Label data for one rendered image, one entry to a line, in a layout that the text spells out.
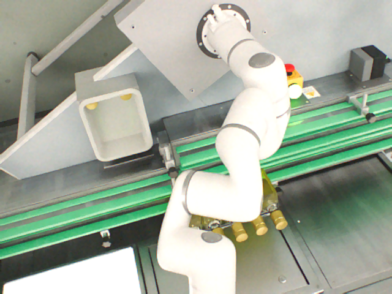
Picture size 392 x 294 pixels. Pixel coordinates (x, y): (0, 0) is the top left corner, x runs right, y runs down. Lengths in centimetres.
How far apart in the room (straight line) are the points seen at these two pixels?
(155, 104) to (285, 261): 61
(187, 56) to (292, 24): 35
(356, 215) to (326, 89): 42
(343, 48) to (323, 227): 58
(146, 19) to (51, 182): 60
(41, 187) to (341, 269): 93
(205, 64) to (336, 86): 46
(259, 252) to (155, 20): 72
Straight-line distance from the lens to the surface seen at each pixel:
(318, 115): 132
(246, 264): 126
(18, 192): 140
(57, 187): 134
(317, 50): 140
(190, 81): 120
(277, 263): 126
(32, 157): 138
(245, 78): 91
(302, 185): 150
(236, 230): 116
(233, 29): 106
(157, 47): 112
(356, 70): 146
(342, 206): 146
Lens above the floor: 181
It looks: 48 degrees down
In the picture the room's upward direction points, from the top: 157 degrees clockwise
